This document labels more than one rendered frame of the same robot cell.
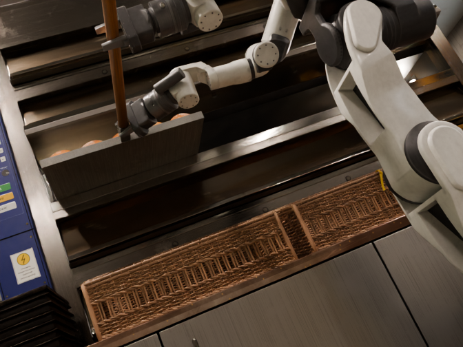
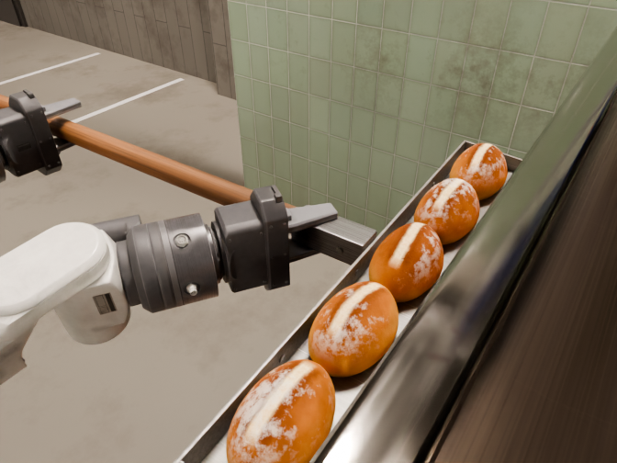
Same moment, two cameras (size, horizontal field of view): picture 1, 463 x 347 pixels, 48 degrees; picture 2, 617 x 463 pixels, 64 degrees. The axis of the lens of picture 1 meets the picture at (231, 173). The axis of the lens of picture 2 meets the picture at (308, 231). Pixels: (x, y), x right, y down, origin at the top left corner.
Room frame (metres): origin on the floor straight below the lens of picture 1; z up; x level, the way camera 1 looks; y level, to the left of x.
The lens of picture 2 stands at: (1.80, -0.03, 1.52)
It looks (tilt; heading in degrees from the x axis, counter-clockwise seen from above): 38 degrees down; 140
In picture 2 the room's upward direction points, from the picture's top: straight up
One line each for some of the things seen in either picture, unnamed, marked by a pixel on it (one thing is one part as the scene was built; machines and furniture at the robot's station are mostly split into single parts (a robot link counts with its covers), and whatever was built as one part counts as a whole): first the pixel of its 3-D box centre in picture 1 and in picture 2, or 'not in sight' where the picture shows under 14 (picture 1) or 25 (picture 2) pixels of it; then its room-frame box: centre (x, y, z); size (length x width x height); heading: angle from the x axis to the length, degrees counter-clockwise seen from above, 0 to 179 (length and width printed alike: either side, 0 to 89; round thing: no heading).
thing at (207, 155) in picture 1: (272, 135); not in sight; (2.00, -0.22, 1.16); 1.80 x 0.06 x 0.04; 106
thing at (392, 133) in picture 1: (388, 102); not in sight; (1.13, -0.39, 0.78); 0.18 x 0.15 x 0.47; 16
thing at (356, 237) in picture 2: (123, 130); (332, 235); (1.50, 0.26, 1.20); 0.09 x 0.04 x 0.03; 16
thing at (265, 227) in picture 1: (181, 271); not in sight; (1.57, 0.26, 0.72); 0.56 x 0.49 x 0.28; 107
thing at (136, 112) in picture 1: (148, 111); (226, 252); (1.45, 0.15, 1.20); 0.12 x 0.10 x 0.13; 71
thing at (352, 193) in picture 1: (351, 204); not in sight; (1.73, -0.32, 0.72); 0.56 x 0.49 x 0.28; 105
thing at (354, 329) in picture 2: not in sight; (355, 320); (1.61, 0.18, 1.21); 0.10 x 0.07 x 0.06; 103
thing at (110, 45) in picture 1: (116, 45); (69, 142); (1.04, 0.12, 1.17); 0.06 x 0.03 x 0.02; 100
